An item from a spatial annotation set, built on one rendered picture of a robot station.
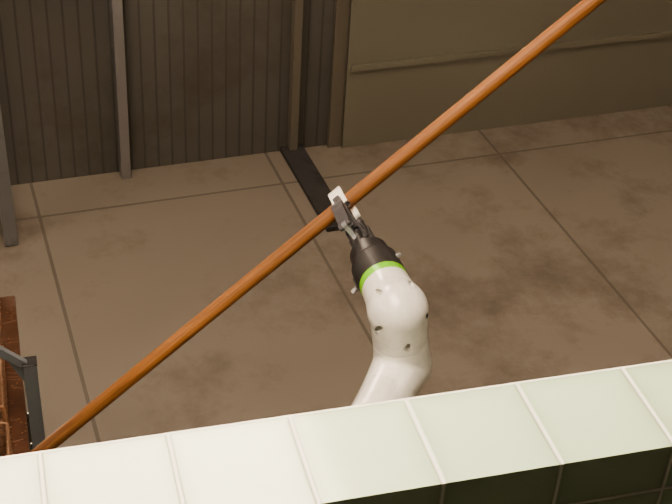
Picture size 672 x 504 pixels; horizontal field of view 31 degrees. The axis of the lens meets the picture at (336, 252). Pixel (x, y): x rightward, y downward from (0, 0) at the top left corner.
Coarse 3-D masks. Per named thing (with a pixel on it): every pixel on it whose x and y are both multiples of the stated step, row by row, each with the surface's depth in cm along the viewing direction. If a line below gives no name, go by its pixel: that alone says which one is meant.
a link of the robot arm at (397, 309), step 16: (368, 272) 221; (384, 272) 219; (400, 272) 220; (368, 288) 219; (384, 288) 215; (400, 288) 214; (416, 288) 215; (368, 304) 216; (384, 304) 213; (400, 304) 212; (416, 304) 213; (368, 320) 218; (384, 320) 213; (400, 320) 212; (416, 320) 213; (384, 336) 215; (400, 336) 214; (416, 336) 216; (384, 352) 218; (400, 352) 217; (416, 352) 218
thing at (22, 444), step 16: (0, 304) 432; (16, 320) 426; (16, 336) 419; (16, 352) 412; (16, 384) 399; (16, 400) 393; (16, 416) 387; (16, 432) 381; (16, 448) 376; (32, 448) 390
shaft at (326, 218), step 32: (544, 32) 234; (512, 64) 235; (480, 96) 237; (448, 128) 240; (352, 192) 243; (320, 224) 245; (288, 256) 247; (192, 320) 252; (160, 352) 253; (128, 384) 255
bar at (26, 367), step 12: (0, 348) 347; (12, 360) 350; (24, 360) 352; (36, 360) 353; (24, 372) 352; (36, 372) 353; (36, 384) 356; (36, 396) 358; (36, 408) 361; (36, 420) 363; (36, 432) 366; (36, 444) 369
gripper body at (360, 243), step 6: (360, 234) 231; (354, 240) 230; (360, 240) 229; (366, 240) 229; (372, 240) 228; (378, 240) 229; (354, 246) 229; (360, 246) 228; (366, 246) 227; (354, 252) 229; (354, 258) 228
